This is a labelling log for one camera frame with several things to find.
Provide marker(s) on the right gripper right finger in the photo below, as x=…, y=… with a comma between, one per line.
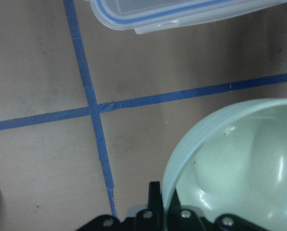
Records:
x=180, y=218

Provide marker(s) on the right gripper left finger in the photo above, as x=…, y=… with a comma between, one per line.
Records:
x=151, y=218

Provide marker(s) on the green bowl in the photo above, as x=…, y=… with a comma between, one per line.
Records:
x=234, y=161

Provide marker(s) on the clear plastic food container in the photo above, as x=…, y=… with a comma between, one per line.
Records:
x=145, y=16

